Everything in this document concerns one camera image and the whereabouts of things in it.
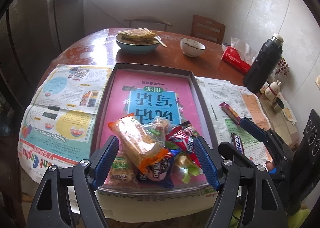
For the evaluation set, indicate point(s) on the red tissue pack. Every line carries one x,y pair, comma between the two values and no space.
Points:
232,57

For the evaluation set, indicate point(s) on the purple orange snack bar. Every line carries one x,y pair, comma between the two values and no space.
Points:
230,112

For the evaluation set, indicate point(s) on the small white bowl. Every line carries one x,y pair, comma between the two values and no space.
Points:
191,47

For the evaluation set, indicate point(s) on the blue Oreo cookie packet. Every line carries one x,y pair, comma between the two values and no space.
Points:
159,173

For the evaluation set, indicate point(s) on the orange cracker packet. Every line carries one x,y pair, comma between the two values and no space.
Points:
141,148

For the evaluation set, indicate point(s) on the colourful Student English newspaper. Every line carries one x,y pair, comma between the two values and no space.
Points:
57,126

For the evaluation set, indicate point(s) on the red milk candy packet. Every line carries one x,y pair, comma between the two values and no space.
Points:
183,140

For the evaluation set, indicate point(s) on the teal bowl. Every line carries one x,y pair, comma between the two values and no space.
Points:
136,48

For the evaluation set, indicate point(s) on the green label rice cracker packet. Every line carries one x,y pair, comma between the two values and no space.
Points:
122,174

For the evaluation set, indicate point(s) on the curved back wooden chair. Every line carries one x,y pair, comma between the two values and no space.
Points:
148,20

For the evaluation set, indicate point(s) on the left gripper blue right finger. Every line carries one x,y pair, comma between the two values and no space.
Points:
262,207

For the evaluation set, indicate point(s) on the yellow green candy packet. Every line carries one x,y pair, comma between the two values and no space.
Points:
186,164

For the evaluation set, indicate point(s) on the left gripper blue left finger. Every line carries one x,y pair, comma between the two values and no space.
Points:
51,206

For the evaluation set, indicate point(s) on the white rabbit figurine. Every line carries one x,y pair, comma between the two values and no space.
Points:
272,90

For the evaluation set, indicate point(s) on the black green snack packet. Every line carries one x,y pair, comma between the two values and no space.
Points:
189,129

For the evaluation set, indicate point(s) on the stacked flatbread pancakes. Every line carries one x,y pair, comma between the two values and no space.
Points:
137,36

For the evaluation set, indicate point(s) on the Snickers chocolate bar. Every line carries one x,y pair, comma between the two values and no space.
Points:
237,142

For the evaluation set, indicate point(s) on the red white patterned jar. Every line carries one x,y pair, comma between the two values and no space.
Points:
282,67

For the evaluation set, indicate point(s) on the dark grey refrigerator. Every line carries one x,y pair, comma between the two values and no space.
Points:
35,32

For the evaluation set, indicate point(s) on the wooden chopsticks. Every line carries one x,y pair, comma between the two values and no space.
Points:
157,38

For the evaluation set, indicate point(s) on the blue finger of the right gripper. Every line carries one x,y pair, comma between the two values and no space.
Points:
252,127
231,162

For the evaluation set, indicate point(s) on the small white bottle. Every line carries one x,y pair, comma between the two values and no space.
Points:
264,87

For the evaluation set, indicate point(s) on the pink lined cardboard tray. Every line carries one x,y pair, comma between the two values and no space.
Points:
149,91

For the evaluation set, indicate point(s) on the black thermos flask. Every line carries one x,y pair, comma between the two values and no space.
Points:
263,65

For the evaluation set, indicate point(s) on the small steel cup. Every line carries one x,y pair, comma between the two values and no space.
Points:
277,105

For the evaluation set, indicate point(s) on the brown wooden chair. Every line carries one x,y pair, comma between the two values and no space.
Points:
207,29

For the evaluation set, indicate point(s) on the white and orange newspaper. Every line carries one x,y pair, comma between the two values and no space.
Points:
245,104

